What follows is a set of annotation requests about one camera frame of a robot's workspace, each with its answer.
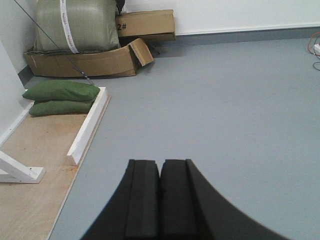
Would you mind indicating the far white diagonal brace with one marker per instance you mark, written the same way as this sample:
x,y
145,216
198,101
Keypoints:
x,y
12,171

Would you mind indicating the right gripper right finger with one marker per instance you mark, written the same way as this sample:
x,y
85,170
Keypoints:
x,y
192,209

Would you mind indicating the grey-green woven sack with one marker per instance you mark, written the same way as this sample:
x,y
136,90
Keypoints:
x,y
76,26

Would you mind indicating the white door frame panel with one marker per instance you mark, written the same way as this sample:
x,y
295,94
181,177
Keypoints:
x,y
13,107

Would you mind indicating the green sandbag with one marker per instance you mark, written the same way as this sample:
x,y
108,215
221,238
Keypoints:
x,y
61,90
58,107

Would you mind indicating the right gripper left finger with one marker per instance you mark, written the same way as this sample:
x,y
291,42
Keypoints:
x,y
132,213

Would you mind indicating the far white edge batten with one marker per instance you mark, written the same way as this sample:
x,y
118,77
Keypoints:
x,y
84,137

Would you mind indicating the closed cardboard box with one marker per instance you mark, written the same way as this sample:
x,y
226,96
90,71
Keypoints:
x,y
151,26

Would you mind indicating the open flattened cardboard box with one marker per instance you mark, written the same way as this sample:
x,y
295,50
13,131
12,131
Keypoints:
x,y
121,62

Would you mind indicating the plywood base board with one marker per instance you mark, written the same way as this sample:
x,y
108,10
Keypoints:
x,y
38,165

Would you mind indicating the lower green sandbag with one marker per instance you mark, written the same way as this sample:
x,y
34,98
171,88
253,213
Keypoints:
x,y
58,107

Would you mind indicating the upper green sandbag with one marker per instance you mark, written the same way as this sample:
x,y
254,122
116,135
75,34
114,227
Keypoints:
x,y
61,90

